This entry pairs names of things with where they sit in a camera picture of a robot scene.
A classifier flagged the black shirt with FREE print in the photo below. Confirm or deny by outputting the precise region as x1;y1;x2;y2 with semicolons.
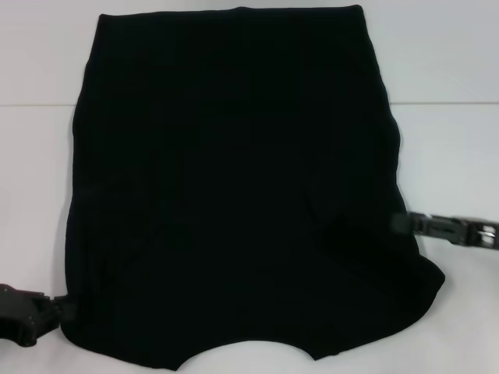
64;3;447;362

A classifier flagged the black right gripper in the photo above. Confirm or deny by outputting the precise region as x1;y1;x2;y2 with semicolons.
391;211;499;251

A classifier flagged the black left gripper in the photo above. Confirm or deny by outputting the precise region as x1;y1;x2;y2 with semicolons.
0;283;76;348

